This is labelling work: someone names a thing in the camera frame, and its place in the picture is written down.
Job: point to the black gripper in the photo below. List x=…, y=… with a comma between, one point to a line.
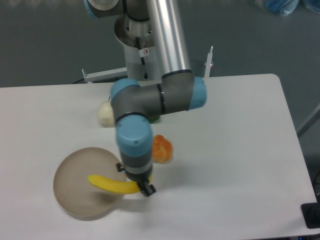
x=142, y=179

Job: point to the yellow toy banana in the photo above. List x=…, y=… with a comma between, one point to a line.
x=113, y=186

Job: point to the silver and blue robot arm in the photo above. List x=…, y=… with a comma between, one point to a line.
x=134, y=101

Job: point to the beige round plate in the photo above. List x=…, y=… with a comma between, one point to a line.
x=74, y=192

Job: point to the orange knotted bread roll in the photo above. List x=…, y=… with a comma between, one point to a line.
x=162, y=150

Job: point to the green toy bell pepper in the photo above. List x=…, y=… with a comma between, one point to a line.
x=153, y=119

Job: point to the white toy pear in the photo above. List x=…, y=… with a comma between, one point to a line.
x=105, y=114

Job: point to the black device at table edge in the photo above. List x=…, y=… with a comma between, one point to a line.
x=311, y=215

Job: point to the blue plastic bag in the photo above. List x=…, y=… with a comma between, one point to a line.
x=281, y=7

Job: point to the white metal bracket left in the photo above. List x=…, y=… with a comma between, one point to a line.
x=104, y=76

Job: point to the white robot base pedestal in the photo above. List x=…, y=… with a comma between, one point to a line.
x=140, y=54

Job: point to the white metal post right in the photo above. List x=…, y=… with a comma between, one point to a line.
x=209, y=62

